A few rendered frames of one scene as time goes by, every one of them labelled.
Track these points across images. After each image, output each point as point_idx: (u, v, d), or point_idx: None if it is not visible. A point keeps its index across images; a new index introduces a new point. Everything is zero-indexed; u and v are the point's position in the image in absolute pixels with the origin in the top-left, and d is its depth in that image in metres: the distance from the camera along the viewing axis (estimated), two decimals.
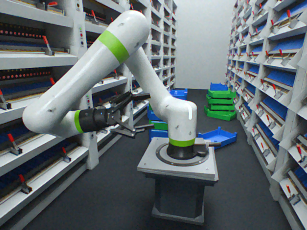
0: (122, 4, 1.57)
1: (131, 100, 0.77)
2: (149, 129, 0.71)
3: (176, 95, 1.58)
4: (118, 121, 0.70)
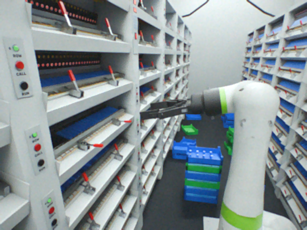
0: (159, 67, 1.66)
1: (162, 115, 0.65)
2: (155, 109, 0.79)
3: (210, 155, 1.67)
4: (179, 99, 0.72)
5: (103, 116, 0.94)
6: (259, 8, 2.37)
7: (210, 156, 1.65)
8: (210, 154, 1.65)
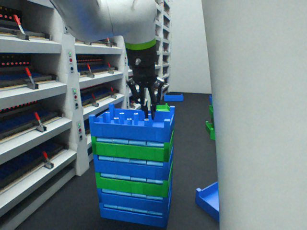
0: None
1: (143, 100, 0.69)
2: (153, 116, 0.73)
3: (151, 122, 0.77)
4: None
5: None
6: None
7: (150, 124, 0.76)
8: (148, 119, 0.75)
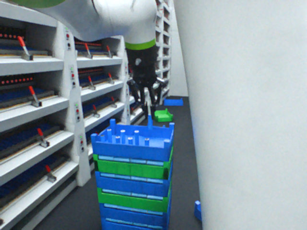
0: None
1: (144, 100, 0.69)
2: (153, 116, 0.73)
3: (151, 122, 0.77)
4: None
5: None
6: None
7: (150, 124, 0.76)
8: (148, 119, 0.75)
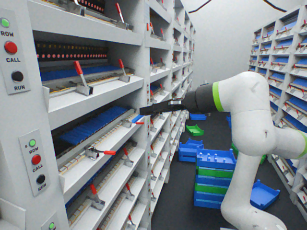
0: (167, 64, 1.55)
1: None
2: (143, 107, 0.72)
3: (137, 120, 0.76)
4: (171, 109, 0.65)
5: (112, 117, 0.83)
6: (270, 3, 2.26)
7: (135, 117, 0.76)
8: None
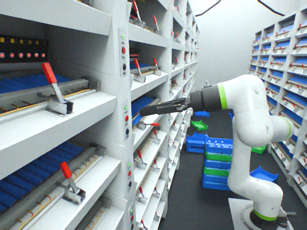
0: (180, 63, 1.78)
1: (162, 105, 0.72)
2: (143, 109, 0.71)
3: (138, 121, 0.75)
4: None
5: (145, 104, 1.05)
6: (269, 7, 2.48)
7: (135, 118, 0.75)
8: (138, 114, 0.75)
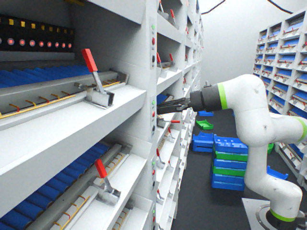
0: (189, 61, 1.75)
1: (162, 105, 0.72)
2: None
3: None
4: None
5: (159, 101, 1.02)
6: (277, 5, 2.45)
7: None
8: None
